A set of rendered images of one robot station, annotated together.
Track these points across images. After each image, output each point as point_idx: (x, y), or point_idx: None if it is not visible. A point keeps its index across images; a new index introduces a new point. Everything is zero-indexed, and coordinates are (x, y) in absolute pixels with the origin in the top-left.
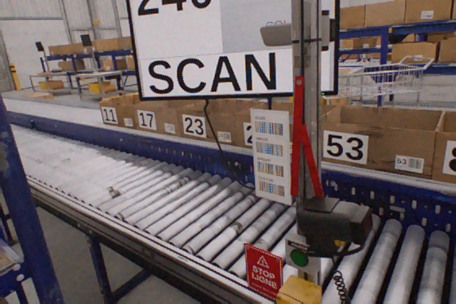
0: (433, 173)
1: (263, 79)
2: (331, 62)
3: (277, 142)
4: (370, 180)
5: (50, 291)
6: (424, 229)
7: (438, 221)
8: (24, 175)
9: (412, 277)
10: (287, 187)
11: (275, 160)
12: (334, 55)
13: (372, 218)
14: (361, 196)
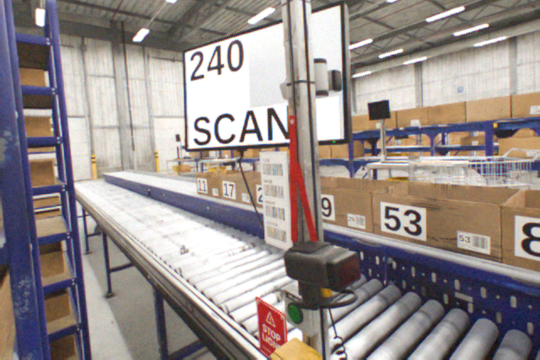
0: (504, 255)
1: (282, 130)
2: (340, 111)
3: (278, 183)
4: (428, 258)
5: (19, 282)
6: (500, 327)
7: (516, 318)
8: (18, 170)
9: None
10: (288, 232)
11: (278, 203)
12: (342, 104)
13: (431, 304)
14: (422, 277)
